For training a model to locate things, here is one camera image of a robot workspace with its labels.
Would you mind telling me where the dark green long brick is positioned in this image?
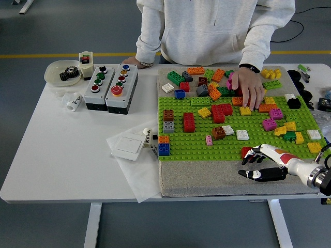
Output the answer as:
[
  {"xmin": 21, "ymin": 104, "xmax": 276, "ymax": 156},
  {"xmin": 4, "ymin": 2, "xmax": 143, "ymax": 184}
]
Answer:
[
  {"xmin": 167, "ymin": 71, "xmax": 186, "ymax": 86},
  {"xmin": 217, "ymin": 86, "xmax": 236, "ymax": 98}
]

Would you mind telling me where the looping black floor cable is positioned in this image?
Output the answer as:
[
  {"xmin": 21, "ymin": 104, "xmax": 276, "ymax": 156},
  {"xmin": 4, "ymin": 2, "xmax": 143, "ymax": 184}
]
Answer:
[{"xmin": 271, "ymin": 20, "xmax": 305, "ymax": 43}]

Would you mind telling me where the emergency stop control box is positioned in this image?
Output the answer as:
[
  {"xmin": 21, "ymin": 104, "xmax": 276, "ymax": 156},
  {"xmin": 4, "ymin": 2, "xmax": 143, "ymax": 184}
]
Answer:
[{"xmin": 105, "ymin": 63, "xmax": 139, "ymax": 115}]

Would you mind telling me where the lime green long brick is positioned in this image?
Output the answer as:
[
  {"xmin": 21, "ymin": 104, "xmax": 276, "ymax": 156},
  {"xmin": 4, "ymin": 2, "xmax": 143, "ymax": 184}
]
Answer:
[
  {"xmin": 262, "ymin": 80, "xmax": 283, "ymax": 90},
  {"xmin": 190, "ymin": 97, "xmax": 212, "ymax": 107}
]

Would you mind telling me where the black square brick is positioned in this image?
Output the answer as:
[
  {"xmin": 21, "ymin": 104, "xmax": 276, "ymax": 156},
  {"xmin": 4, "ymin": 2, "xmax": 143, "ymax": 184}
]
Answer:
[{"xmin": 287, "ymin": 98, "xmax": 303, "ymax": 109}]

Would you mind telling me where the red long brick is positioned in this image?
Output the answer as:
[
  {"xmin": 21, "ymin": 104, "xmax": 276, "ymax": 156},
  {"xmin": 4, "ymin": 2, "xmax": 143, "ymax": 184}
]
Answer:
[
  {"xmin": 210, "ymin": 104, "xmax": 225, "ymax": 124},
  {"xmin": 183, "ymin": 112, "xmax": 197, "ymax": 133}
]

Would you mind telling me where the white labelled tube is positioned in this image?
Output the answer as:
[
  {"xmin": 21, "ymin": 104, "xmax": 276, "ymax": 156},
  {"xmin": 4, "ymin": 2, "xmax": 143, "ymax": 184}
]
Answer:
[{"xmin": 141, "ymin": 127, "xmax": 154, "ymax": 149}]

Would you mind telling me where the grey-brown mat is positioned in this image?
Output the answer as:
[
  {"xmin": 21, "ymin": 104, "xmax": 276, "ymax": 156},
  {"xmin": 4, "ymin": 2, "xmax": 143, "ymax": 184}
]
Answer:
[{"xmin": 157, "ymin": 66, "xmax": 331, "ymax": 199}]

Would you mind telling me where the black box green label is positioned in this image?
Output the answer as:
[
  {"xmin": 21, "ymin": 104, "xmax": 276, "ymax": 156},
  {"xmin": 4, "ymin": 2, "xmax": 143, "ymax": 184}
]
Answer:
[{"xmin": 317, "ymin": 97, "xmax": 331, "ymax": 112}]

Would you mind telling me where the white pipe fitting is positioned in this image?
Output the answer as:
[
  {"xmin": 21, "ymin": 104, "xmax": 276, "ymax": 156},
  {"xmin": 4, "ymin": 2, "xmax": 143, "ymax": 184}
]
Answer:
[{"xmin": 62, "ymin": 91, "xmax": 84, "ymax": 113}]

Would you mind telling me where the black metal gear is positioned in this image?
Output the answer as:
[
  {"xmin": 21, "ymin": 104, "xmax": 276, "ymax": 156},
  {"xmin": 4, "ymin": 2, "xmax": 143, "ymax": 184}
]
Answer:
[
  {"xmin": 66, "ymin": 66, "xmax": 80, "ymax": 78},
  {"xmin": 59, "ymin": 71, "xmax": 74, "ymax": 82}
]

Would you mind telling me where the white tissue paper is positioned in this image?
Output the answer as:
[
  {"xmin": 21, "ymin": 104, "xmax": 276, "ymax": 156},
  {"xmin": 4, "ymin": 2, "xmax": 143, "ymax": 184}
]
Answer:
[{"xmin": 106, "ymin": 125, "xmax": 163, "ymax": 204}]

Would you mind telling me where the white wall switch plate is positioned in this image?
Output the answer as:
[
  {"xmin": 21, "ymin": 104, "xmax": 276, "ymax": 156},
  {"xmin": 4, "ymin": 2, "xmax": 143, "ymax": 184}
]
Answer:
[{"xmin": 111, "ymin": 135, "xmax": 146, "ymax": 162}]

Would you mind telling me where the small cream switch box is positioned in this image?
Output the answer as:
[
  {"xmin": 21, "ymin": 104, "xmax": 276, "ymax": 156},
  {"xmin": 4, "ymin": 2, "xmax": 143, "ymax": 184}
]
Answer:
[{"xmin": 78, "ymin": 51, "xmax": 95, "ymax": 81}]

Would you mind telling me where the grey square brick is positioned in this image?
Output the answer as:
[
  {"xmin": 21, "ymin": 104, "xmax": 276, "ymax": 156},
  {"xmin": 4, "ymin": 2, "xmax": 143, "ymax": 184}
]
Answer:
[{"xmin": 162, "ymin": 121, "xmax": 175, "ymax": 134}]

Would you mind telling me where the clear plastic bag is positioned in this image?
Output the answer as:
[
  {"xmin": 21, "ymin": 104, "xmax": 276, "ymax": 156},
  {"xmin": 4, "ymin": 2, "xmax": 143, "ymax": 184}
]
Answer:
[{"xmin": 310, "ymin": 110, "xmax": 331, "ymax": 140}]

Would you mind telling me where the person's left hand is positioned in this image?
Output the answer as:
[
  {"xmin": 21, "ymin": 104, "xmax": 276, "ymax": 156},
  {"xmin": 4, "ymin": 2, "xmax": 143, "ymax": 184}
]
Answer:
[{"xmin": 231, "ymin": 67, "xmax": 265, "ymax": 111}]

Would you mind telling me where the person's right hand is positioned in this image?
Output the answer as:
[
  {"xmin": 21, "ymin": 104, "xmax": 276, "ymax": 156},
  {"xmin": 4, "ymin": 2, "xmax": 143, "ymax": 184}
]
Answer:
[{"xmin": 122, "ymin": 56, "xmax": 145, "ymax": 69}]

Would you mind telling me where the thin black floor cable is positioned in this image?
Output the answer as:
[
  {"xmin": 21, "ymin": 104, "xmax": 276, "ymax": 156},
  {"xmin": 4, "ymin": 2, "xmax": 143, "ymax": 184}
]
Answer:
[{"xmin": 294, "ymin": 5, "xmax": 331, "ymax": 14}]

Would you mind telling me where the green toy baseplate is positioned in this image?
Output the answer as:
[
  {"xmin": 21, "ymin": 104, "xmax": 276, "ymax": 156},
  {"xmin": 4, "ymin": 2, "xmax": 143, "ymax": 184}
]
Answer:
[{"xmin": 157, "ymin": 95, "xmax": 331, "ymax": 163}]

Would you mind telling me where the white printed tube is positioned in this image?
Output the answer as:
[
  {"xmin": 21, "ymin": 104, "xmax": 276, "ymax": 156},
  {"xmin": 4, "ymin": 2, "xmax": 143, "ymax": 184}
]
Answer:
[{"xmin": 148, "ymin": 146, "xmax": 159, "ymax": 162}]

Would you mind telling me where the distant white table leg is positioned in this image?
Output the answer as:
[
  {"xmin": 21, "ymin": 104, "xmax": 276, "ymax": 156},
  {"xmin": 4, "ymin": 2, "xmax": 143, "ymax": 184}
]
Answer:
[{"xmin": 11, "ymin": 0, "xmax": 34, "ymax": 15}]

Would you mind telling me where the person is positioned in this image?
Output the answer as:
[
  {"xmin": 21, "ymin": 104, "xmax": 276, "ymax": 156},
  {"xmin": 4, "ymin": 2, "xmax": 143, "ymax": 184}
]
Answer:
[{"xmin": 121, "ymin": 0, "xmax": 296, "ymax": 111}]

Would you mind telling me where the white plastic bowl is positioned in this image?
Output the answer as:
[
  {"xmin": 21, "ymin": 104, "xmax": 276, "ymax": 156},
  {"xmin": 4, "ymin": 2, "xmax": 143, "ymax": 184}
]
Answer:
[{"xmin": 43, "ymin": 59, "xmax": 83, "ymax": 88}]

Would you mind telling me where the four-button control box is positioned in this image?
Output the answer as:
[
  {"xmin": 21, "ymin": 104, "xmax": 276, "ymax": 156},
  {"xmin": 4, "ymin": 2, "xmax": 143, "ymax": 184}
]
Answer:
[{"xmin": 83, "ymin": 65, "xmax": 115, "ymax": 112}]

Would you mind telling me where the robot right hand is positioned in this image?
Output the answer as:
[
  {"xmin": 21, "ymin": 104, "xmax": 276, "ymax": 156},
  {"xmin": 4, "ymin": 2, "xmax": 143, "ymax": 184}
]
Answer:
[{"xmin": 237, "ymin": 144, "xmax": 315, "ymax": 184}]

